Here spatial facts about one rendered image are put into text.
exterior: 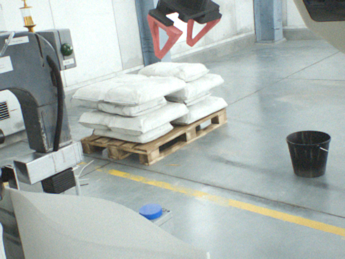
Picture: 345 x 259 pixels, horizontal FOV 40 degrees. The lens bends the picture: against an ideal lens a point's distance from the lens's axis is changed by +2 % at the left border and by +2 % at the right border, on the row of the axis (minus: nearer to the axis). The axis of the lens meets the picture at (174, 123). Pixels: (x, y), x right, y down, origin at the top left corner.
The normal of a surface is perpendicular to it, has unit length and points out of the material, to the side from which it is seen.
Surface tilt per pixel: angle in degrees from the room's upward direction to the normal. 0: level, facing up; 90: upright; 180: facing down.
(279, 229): 0
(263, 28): 90
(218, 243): 0
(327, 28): 130
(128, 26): 90
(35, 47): 90
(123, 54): 90
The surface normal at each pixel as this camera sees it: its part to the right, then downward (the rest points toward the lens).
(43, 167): 0.76, 0.11
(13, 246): -0.64, 0.30
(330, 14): -0.44, 0.84
